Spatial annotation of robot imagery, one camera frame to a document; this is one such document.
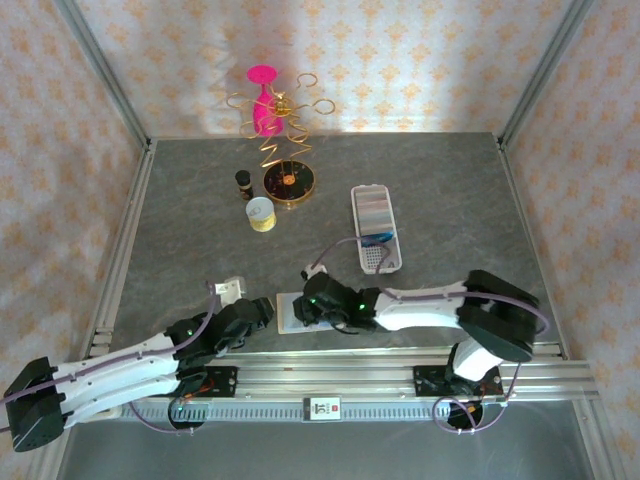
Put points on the beige card holder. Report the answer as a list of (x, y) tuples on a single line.
[(286, 315)]

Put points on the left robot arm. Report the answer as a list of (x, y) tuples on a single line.
[(35, 410)]

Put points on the small dark bottle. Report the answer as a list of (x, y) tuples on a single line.
[(244, 182)]

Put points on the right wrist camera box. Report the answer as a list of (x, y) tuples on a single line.
[(312, 273)]

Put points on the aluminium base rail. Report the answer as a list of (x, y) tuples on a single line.
[(325, 372)]

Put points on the gold tin can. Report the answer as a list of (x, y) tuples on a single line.
[(262, 215)]

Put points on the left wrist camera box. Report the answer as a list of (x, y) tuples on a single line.
[(231, 290)]

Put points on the stack of credit cards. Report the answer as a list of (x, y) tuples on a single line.
[(372, 210)]

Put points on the aluminium frame post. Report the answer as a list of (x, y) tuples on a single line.
[(545, 75), (102, 75)]

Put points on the pink wine glass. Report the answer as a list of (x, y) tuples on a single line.
[(260, 115)]

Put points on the white perforated plastic tray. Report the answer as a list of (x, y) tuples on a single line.
[(367, 261)]

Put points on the aluminium side rail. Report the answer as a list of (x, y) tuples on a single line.
[(520, 200), (127, 240)]

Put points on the white label with red mark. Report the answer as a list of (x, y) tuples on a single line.
[(320, 409)]

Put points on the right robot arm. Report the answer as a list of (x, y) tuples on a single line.
[(500, 320)]

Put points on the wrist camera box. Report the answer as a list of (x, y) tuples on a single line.
[(231, 290), (312, 273)]

